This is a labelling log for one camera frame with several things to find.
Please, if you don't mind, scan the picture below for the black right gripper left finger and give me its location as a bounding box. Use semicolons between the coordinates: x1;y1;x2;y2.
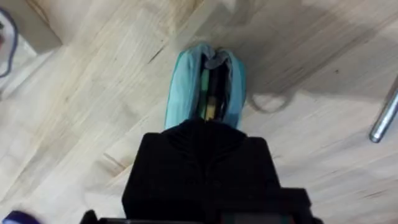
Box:
121;119;206;220

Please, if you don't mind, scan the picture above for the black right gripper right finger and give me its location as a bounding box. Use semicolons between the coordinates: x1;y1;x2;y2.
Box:
204;119;282;220

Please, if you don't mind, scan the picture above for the light blue zip bag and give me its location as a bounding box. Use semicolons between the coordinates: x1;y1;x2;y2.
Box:
164;42;248;131

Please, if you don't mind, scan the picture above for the silver metal pen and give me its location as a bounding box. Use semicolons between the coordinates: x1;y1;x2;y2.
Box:
368;76;398;144

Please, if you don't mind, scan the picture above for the beige cardboard box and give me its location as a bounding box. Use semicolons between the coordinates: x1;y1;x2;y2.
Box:
0;0;63;55

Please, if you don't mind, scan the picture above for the dark blue cable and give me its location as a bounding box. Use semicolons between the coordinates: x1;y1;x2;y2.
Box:
0;7;19;79

